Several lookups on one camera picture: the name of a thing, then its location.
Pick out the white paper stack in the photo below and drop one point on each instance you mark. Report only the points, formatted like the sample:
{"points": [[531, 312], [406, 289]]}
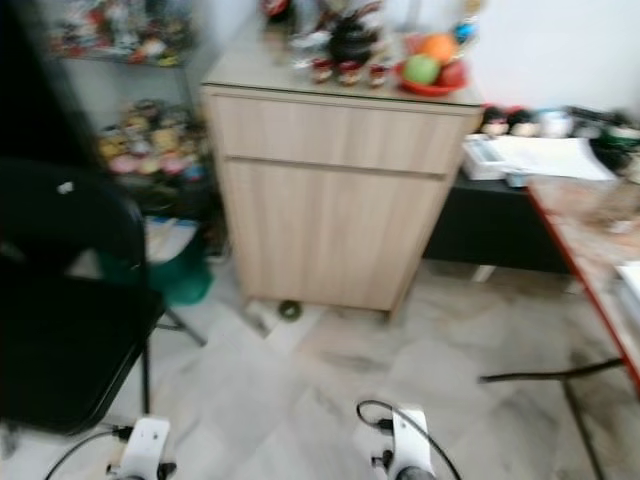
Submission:
{"points": [[540, 157]]}

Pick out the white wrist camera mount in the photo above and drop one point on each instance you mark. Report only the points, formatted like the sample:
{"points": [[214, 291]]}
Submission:
{"points": [[410, 440], [145, 445]]}

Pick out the green bag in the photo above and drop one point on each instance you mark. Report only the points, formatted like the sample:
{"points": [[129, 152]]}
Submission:
{"points": [[185, 278]]}

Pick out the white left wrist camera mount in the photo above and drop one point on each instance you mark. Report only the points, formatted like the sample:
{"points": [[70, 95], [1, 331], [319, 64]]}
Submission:
{"points": [[145, 445]]}

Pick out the black folding chair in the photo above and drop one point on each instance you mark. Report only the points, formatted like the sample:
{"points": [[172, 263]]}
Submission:
{"points": [[60, 320]]}

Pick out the small red tea cup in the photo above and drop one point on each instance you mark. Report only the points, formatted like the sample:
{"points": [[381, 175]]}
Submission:
{"points": [[321, 70], [348, 72], [376, 74]]}

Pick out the light wooden cabinet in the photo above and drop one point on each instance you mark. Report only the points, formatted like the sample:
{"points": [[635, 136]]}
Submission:
{"points": [[330, 215]]}

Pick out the red-edged marble table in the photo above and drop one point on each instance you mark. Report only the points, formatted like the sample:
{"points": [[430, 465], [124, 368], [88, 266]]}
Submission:
{"points": [[595, 230]]}

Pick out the colourful figurine collection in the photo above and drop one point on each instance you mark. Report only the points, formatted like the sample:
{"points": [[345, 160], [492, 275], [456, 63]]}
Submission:
{"points": [[150, 140], [125, 30]]}

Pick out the red apple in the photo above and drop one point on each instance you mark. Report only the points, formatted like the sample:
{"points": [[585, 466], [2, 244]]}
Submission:
{"points": [[454, 73]]}

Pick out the green apple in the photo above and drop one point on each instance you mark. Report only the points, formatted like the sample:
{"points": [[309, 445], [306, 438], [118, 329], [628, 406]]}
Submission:
{"points": [[422, 69]]}

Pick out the small dark round object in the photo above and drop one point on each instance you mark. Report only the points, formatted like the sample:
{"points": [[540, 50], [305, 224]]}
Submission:
{"points": [[290, 310]]}

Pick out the thin black metal leg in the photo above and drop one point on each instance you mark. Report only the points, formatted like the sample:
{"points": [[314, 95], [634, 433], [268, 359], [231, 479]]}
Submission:
{"points": [[550, 373]]}

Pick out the red fruit bowl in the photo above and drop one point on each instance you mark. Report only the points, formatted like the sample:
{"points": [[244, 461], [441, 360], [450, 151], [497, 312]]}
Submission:
{"points": [[430, 89]]}

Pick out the orange fruit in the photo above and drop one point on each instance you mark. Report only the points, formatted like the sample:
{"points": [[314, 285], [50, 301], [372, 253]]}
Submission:
{"points": [[438, 47]]}

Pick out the black teapot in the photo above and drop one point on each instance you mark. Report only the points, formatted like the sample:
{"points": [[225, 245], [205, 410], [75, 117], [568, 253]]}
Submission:
{"points": [[352, 42]]}

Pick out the black low bench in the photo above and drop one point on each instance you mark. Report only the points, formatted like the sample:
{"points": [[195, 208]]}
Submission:
{"points": [[490, 230]]}

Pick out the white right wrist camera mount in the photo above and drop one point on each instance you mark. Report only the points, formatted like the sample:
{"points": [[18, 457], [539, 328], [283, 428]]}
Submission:
{"points": [[410, 440]]}

